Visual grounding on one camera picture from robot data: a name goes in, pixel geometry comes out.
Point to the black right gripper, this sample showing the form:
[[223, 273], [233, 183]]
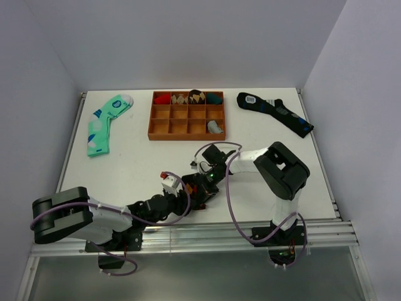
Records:
[[204, 189]]

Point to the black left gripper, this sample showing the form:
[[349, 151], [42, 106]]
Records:
[[181, 202]]

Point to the red yellow argyle sock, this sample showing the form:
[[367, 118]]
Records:
[[197, 197]]

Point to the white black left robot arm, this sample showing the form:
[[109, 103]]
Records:
[[74, 214]]

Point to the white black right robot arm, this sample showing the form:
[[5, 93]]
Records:
[[283, 172]]

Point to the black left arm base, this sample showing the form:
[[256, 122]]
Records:
[[113, 254]]

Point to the rolled grey sock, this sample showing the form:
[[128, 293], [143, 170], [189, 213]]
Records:
[[214, 128]]

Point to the brown wooden compartment tray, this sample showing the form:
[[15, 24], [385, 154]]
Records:
[[185, 122]]

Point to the rolled dark teal sock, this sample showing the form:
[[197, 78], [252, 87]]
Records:
[[213, 99]]

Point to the rolled beige argyle sock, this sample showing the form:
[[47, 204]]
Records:
[[179, 99]]

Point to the rolled black argyle sock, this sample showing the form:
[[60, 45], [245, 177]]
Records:
[[196, 97]]

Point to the rolled red sock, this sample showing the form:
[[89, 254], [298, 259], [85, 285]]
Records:
[[162, 100]]

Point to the mint green sock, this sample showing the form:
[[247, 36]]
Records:
[[98, 141]]

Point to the black blue sock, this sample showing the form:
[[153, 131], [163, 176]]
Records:
[[276, 109]]

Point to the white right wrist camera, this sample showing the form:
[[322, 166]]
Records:
[[195, 163]]

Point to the aluminium front rail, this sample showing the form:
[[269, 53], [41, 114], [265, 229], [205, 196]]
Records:
[[188, 238]]

